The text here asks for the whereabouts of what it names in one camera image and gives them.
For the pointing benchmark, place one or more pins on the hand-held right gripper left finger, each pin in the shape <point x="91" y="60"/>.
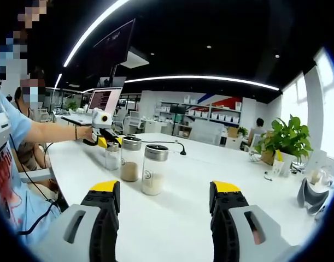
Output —
<point x="73" y="229"/>

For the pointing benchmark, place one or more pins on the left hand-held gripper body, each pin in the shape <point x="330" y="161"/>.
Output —
<point x="101" y="121"/>

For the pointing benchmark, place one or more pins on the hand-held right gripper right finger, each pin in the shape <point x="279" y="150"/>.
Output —
<point x="259" y="232"/>

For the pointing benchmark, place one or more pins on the small glass seasoning bottle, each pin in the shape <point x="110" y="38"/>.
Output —
<point x="112" y="161"/>

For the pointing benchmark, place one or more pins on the tall seasoning bottle brown contents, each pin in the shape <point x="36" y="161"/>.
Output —
<point x="129" y="170"/>

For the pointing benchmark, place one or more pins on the tall seasoning bottle white contents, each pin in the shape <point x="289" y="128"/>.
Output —
<point x="153" y="183"/>

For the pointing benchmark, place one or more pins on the person's left hand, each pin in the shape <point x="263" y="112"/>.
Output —
<point x="86" y="134"/>

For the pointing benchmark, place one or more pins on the white open laptop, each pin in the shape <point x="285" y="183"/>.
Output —
<point x="112" y="101"/>

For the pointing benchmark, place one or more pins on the small black display screen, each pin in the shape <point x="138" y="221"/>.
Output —
<point x="112" y="82"/>

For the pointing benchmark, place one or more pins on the small black clip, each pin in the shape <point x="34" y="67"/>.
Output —
<point x="268" y="176"/>

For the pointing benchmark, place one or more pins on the grey curved device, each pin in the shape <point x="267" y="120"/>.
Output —
<point x="302" y="193"/>

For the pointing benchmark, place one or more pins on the white ceiling air vent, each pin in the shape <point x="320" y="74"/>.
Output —
<point x="134" y="60"/>

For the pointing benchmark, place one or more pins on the black monitor on pole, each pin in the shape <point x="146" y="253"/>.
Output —
<point x="177" y="109"/>

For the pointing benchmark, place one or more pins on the brown cardboard box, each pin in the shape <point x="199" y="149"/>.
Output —
<point x="268" y="157"/>

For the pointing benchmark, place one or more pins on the large black monitor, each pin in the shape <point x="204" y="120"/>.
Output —
<point x="112" y="46"/>

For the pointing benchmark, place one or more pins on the person in blue shirt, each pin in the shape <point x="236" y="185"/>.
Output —
<point x="16" y="122"/>

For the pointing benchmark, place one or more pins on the long ceiling light strip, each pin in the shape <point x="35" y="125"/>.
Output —
<point x="90" y="31"/>
<point x="196" y="77"/>

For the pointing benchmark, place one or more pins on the grey storage shelf rack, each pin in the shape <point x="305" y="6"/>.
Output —
<point x="205" y="120"/>

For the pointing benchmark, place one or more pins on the potted green plant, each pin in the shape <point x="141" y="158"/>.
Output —
<point x="289" y="136"/>

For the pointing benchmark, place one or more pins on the row of white storage bins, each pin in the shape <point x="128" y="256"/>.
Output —
<point x="213" y="116"/>

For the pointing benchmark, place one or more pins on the narrow bright window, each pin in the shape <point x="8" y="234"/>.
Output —
<point x="295" y="103"/>

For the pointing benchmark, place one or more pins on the large bright window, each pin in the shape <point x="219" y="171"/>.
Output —
<point x="329" y="109"/>

